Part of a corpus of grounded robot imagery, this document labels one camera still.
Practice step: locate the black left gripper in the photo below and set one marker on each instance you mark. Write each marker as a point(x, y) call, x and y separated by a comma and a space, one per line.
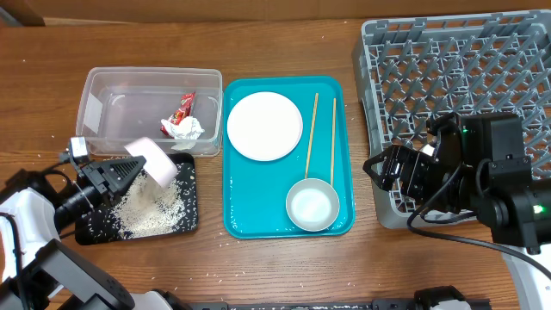
point(107, 170)

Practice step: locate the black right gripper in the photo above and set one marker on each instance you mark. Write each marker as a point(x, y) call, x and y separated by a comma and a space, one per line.
point(414, 161)

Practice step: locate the white tissue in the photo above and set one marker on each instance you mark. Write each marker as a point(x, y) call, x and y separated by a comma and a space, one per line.
point(189, 128)

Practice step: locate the grey bowl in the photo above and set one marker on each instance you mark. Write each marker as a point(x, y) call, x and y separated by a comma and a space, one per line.
point(312, 205)

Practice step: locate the red snack wrapper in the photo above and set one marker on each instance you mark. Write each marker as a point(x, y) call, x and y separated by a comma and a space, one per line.
point(184, 110)

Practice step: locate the large pink plate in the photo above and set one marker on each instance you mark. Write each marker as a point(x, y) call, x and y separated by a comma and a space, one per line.
point(264, 126)

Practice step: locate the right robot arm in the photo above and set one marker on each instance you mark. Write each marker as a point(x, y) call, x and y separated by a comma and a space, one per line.
point(478, 168)

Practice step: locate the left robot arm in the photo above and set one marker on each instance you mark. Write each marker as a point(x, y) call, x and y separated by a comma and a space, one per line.
point(37, 264)

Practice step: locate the grey dishwasher rack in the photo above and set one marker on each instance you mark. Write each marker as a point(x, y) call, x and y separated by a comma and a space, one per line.
point(409, 70)

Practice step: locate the black tray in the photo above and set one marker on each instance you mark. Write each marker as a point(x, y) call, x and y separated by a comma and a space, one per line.
point(146, 210)

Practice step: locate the clear plastic bin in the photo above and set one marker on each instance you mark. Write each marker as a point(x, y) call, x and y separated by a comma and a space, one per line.
point(120, 104)

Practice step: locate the teal serving tray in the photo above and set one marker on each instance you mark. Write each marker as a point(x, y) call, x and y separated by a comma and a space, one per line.
point(254, 192)

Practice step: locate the black mounting rail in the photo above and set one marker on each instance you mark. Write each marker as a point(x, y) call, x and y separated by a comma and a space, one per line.
point(438, 298)

